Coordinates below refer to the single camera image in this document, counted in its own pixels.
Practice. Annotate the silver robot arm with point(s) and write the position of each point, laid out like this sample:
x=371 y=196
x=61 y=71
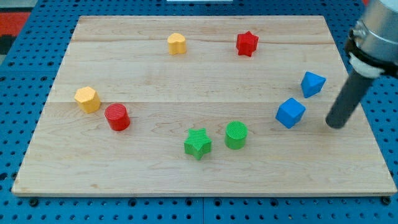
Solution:
x=372 y=42

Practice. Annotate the green star block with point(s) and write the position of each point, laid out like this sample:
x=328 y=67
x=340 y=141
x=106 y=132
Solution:
x=197 y=144

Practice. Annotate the red star block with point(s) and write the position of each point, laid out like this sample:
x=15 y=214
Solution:
x=246 y=43

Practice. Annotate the green cylinder block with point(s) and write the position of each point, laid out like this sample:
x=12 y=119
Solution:
x=235 y=135

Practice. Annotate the wooden board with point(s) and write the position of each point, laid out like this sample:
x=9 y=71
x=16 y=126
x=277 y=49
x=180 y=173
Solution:
x=126 y=60

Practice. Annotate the yellow heart block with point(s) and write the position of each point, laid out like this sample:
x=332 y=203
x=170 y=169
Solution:
x=177 y=44

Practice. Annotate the red cylinder block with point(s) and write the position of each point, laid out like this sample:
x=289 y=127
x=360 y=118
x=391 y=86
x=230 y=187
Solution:
x=117 y=117

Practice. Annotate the blue cube block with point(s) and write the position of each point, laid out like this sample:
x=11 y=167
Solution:
x=290 y=112

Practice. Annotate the yellow hexagon block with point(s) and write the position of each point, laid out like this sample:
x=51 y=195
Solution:
x=87 y=99

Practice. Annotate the blue triangle block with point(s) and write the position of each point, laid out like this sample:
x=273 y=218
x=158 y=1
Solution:
x=312 y=84

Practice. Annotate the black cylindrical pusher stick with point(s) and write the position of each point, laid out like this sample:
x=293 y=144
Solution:
x=349 y=97

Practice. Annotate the red patterned rug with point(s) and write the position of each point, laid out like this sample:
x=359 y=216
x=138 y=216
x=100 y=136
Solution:
x=13 y=20

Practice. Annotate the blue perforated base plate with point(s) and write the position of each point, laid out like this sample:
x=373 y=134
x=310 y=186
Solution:
x=27 y=74

